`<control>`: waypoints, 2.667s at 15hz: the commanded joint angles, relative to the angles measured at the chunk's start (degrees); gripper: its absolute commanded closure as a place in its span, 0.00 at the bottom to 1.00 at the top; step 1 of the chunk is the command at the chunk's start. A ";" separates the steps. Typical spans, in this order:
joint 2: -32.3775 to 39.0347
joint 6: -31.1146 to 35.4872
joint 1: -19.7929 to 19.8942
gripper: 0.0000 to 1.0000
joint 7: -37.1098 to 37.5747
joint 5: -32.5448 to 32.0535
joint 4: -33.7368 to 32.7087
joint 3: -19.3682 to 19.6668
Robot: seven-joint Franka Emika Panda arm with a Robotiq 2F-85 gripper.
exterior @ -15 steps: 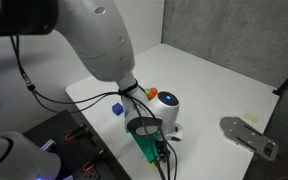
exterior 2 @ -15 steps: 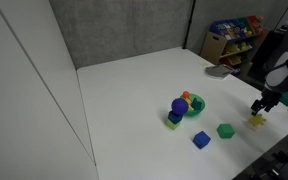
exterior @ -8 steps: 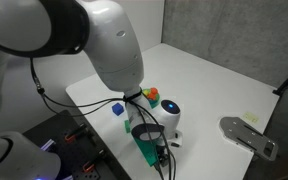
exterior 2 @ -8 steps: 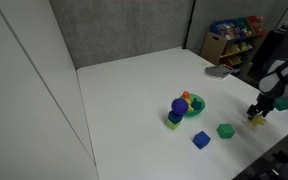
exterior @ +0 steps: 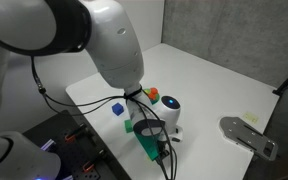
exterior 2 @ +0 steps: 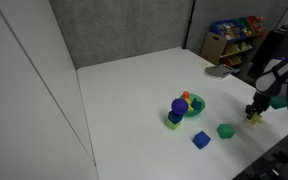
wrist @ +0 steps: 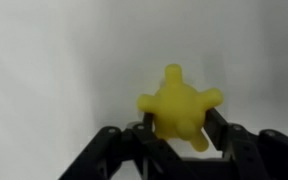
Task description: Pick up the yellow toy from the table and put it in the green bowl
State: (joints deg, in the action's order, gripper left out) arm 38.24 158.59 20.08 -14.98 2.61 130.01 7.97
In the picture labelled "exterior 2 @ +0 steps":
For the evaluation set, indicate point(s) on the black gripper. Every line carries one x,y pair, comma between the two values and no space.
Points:
261,101

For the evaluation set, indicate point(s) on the yellow star toy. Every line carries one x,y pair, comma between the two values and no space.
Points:
255,119

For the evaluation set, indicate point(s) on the green bowl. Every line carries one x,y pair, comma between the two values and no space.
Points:
197,111

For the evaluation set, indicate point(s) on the teal toy piece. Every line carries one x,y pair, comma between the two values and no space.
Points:
197,104

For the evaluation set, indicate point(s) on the yellow block toy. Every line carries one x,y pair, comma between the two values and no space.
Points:
189,104

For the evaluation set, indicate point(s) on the orange toy figure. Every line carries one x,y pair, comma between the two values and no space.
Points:
185,94

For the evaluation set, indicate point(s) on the wooden toy shelf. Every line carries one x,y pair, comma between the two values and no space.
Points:
214,46

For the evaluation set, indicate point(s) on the green toy bin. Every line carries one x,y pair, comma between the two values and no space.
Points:
244,25

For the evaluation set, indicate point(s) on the blue toy bin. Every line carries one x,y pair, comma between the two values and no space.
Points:
225,27

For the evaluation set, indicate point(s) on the red toy bin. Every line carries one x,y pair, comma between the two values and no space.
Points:
254,21

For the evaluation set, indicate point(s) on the green cube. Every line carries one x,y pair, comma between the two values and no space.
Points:
225,130

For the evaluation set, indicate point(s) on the grey metal clamp plate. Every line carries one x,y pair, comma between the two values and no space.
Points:
219,71

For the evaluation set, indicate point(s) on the black equipment base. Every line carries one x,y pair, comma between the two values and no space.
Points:
280,163

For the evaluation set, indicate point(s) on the blue cube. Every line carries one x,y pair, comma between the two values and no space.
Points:
201,140

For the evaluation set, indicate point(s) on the black office chair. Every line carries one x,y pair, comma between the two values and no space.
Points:
262,50

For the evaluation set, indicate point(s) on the purple spiky ball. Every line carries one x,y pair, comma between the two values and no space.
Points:
179,106

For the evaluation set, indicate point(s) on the dark blue block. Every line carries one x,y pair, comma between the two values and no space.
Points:
174,117

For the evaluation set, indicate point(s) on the light green block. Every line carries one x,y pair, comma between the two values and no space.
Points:
172,125

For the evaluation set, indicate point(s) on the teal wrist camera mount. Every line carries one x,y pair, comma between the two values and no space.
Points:
284,101

